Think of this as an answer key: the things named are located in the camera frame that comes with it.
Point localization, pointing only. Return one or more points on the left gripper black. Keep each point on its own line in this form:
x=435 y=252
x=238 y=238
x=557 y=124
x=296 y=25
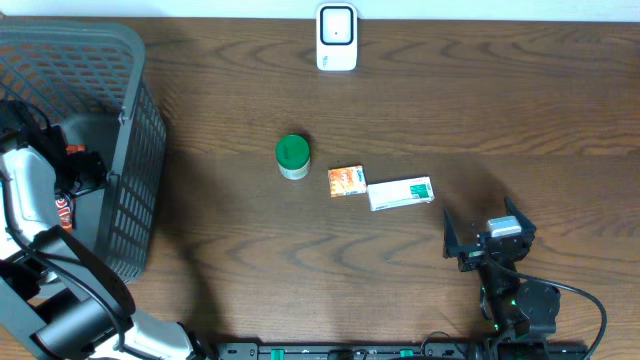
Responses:
x=93 y=170

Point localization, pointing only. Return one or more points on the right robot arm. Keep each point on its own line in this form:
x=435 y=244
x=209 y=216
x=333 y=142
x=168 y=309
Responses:
x=523 y=311

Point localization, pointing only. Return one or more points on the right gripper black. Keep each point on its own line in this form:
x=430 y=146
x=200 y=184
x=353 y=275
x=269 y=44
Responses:
x=472 y=254

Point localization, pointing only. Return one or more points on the red Top chocolate bar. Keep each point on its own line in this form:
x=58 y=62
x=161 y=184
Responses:
x=65 y=204

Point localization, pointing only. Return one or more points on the white barcode scanner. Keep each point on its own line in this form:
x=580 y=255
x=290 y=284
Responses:
x=336 y=37

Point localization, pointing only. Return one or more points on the grey plastic mesh basket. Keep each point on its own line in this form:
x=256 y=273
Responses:
x=88 y=79

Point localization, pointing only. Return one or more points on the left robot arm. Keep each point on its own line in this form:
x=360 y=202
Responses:
x=58 y=298

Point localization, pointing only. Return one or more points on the green lid jar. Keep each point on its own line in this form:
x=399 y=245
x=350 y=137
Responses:
x=293 y=157

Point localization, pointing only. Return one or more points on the orange snack packet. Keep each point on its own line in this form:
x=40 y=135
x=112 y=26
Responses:
x=347 y=181

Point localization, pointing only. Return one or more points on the white green carton box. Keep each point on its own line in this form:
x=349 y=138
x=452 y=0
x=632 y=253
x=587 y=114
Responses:
x=400 y=193

